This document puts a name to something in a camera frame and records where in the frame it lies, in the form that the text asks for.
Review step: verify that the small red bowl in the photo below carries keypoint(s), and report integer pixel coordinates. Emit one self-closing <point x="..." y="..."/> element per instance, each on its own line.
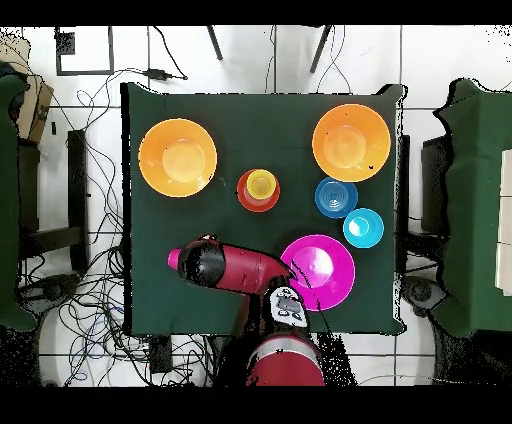
<point x="258" y="204"/>

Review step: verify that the yellow cup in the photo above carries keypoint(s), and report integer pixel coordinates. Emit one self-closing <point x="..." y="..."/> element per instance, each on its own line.
<point x="261" y="184"/>

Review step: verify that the large orange bowl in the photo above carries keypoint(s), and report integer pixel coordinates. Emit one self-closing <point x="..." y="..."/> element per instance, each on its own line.
<point x="351" y="142"/>
<point x="178" y="158"/>

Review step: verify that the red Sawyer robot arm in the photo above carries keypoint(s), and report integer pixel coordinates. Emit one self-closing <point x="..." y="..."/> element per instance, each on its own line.
<point x="248" y="268"/>

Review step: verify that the dark blue bowl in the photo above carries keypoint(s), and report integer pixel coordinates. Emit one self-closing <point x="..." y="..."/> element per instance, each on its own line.
<point x="336" y="198"/>

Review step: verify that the large pink bowl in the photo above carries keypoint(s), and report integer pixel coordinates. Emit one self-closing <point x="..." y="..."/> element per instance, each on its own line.
<point x="328" y="264"/>

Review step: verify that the dark green tablecloth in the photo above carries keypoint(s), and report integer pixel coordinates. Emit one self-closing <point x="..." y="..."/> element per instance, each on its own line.
<point x="260" y="120"/>

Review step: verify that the red cup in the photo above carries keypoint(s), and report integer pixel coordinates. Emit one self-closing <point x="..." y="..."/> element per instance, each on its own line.
<point x="173" y="258"/>

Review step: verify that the light blue bowl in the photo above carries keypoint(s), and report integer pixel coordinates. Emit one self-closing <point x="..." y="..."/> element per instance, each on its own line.
<point x="364" y="228"/>

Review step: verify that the black power adapter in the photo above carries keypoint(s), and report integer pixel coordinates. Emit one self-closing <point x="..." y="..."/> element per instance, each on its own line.
<point x="156" y="74"/>

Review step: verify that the black tripod leg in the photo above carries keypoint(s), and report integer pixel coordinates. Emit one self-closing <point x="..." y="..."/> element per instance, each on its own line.
<point x="214" y="43"/>
<point x="321" y="48"/>

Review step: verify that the black stand base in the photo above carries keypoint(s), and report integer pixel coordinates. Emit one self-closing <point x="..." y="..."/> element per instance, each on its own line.
<point x="56" y="286"/>
<point x="422" y="292"/>

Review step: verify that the green cloth covered table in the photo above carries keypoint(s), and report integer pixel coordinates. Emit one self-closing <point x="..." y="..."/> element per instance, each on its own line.
<point x="8" y="200"/>
<point x="476" y="200"/>

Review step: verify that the cardboard box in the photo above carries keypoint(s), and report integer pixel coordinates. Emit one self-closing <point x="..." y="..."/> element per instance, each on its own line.
<point x="36" y="104"/>

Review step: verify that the white stacked boxes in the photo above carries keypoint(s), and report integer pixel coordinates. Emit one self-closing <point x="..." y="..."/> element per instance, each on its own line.
<point x="506" y="220"/>

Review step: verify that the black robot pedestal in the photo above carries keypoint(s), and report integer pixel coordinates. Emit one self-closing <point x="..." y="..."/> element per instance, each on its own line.
<point x="226" y="360"/>

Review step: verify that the black bench frame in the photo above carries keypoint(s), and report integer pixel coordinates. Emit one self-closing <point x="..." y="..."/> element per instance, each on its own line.
<point x="78" y="180"/>

